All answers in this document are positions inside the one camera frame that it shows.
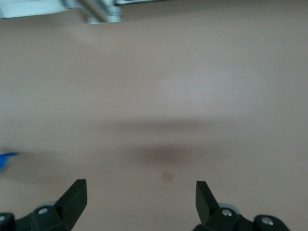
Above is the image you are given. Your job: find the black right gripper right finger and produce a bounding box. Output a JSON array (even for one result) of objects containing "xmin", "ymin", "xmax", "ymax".
[{"xmin": 192, "ymin": 180, "xmax": 256, "ymax": 231}]

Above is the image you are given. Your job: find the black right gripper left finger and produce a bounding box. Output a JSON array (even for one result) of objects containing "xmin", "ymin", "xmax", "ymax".
[{"xmin": 14, "ymin": 179, "xmax": 88, "ymax": 231}]

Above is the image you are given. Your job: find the blue microfibre towel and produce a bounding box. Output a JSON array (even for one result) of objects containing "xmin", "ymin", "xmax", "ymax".
[{"xmin": 0, "ymin": 151, "xmax": 19, "ymax": 173}]

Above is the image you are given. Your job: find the small brown tape patch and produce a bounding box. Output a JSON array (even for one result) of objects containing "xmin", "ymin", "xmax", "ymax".
[{"xmin": 161, "ymin": 171, "xmax": 175, "ymax": 182}]

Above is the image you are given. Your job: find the aluminium camera pole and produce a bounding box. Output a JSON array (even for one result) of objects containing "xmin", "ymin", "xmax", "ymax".
[{"xmin": 77, "ymin": 0, "xmax": 109, "ymax": 23}]

